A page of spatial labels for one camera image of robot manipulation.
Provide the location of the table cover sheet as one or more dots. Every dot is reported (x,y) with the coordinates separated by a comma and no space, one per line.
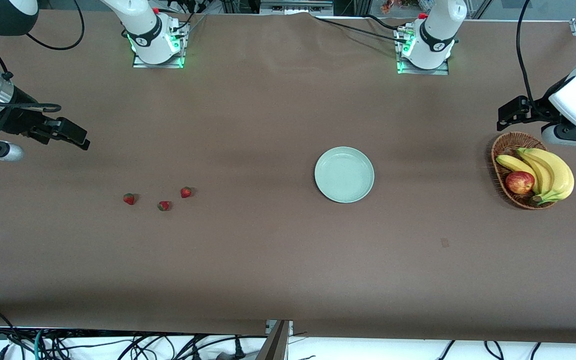
(268,260)

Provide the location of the pale green round plate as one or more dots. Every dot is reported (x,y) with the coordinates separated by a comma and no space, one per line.
(344,175)

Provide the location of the red strawberry with green calyx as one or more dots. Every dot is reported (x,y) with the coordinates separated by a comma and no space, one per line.
(128,199)
(185,192)
(164,205)

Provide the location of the grey background device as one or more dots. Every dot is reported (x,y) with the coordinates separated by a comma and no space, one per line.
(293,7)

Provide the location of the black power plug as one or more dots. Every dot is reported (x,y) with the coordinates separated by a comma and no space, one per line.
(239,350)

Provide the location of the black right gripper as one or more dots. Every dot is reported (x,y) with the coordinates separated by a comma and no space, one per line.
(19,122)

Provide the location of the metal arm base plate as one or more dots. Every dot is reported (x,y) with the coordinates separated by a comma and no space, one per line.
(423,72)
(158,65)

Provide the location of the red apple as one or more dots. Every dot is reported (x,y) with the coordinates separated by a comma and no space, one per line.
(519,182)

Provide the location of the large yellow banana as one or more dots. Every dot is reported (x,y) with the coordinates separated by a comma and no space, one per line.
(563,175)

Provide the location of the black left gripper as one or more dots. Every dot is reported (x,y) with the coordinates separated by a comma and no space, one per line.
(537,111)

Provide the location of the brown wicker basket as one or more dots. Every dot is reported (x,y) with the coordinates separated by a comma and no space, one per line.
(505,145)

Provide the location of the short yellow banana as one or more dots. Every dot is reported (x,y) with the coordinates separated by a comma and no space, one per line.
(513,164)

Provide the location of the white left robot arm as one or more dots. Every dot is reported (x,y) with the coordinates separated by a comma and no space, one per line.
(438,35)

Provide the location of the dark upright post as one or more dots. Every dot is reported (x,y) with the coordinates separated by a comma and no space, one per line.
(274,345)

